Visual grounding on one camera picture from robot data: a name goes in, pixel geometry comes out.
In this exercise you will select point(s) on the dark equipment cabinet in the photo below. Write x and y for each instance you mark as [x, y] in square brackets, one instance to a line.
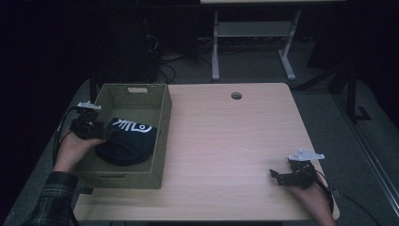
[125, 50]

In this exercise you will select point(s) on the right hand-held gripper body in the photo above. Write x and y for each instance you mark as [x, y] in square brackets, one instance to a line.
[302, 175]

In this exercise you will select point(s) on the person's left hand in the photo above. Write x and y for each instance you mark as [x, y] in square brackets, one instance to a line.
[70, 153]

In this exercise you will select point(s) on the black metal stand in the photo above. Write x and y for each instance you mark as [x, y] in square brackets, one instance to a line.
[352, 94]

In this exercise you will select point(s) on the green woven basket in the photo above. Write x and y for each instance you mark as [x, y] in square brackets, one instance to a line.
[156, 125]

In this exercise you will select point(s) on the white metal stand frame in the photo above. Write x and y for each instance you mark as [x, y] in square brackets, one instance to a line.
[251, 29]

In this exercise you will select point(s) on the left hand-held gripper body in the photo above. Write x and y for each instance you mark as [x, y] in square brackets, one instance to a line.
[87, 127]

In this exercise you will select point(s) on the blue knit sweater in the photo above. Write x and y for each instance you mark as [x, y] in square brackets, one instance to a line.
[128, 147]

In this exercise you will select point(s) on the person's right hand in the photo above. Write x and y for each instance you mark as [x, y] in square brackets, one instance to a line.
[316, 197]

